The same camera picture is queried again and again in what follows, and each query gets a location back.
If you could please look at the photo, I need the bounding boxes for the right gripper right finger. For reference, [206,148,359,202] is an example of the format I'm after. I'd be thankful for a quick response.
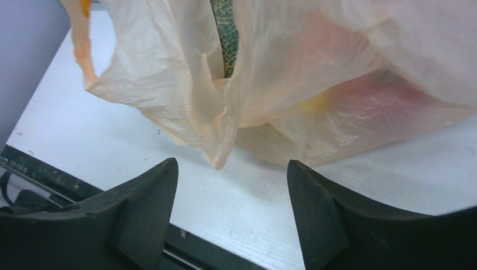
[287,160,476,269]

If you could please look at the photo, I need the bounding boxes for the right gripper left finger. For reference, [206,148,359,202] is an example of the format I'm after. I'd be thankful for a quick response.
[1,158,178,269]

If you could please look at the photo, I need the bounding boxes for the translucent orange plastic bag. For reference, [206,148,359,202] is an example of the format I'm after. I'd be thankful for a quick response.
[63,1,476,169]

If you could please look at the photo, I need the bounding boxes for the red yellow mango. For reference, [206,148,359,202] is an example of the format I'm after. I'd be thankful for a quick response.
[297,70,439,119]

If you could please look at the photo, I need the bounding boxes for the green netted melon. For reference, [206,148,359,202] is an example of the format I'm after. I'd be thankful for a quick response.
[210,0,239,78]

